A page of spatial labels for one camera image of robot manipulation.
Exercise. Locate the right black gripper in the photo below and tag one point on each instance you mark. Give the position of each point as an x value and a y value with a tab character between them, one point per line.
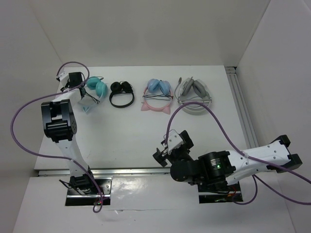
160	157

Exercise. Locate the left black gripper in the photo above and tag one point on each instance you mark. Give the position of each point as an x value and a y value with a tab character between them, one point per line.
67	85

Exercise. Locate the teal cat-ear headphones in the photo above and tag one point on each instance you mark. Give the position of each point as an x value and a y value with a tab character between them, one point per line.
96	91

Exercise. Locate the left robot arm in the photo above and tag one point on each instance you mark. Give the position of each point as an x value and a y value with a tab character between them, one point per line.
59	125

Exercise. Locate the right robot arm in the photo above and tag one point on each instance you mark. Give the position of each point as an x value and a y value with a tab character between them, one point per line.
219	169

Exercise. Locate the black on-ear headphones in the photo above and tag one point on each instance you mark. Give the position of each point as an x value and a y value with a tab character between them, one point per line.
121	88

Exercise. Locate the pink blue cat-ear headphones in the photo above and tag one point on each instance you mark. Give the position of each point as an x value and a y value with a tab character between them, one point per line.
157	90

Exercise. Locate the white grey headset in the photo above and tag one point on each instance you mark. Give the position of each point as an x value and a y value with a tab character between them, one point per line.
189	89

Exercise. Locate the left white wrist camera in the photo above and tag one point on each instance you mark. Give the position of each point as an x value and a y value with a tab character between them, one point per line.
63	78

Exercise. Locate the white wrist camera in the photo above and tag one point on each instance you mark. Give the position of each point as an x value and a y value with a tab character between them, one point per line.
174	141
63	78

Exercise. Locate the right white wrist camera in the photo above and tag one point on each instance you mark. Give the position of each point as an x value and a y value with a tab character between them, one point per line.
174	141

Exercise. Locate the aluminium front rail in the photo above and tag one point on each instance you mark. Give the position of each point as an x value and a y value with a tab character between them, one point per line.
115	171

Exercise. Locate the aluminium side rail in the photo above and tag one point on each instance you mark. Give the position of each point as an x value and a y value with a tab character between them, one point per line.
244	116

